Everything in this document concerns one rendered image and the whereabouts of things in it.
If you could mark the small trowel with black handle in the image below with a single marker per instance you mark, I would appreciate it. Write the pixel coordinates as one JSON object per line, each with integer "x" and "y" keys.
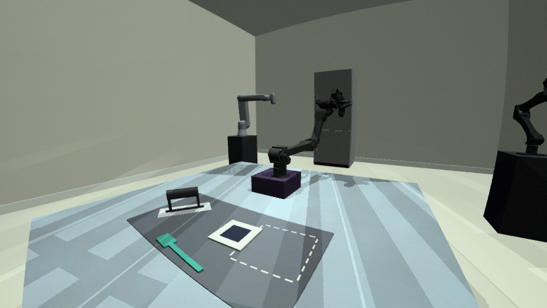
{"x": 183, "y": 193}

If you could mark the white square tile with dark square center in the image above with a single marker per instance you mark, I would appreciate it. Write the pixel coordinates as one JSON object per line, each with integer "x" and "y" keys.
{"x": 235, "y": 235}

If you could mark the teal trowel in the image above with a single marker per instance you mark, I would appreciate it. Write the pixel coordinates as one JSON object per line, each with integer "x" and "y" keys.
{"x": 168, "y": 241}

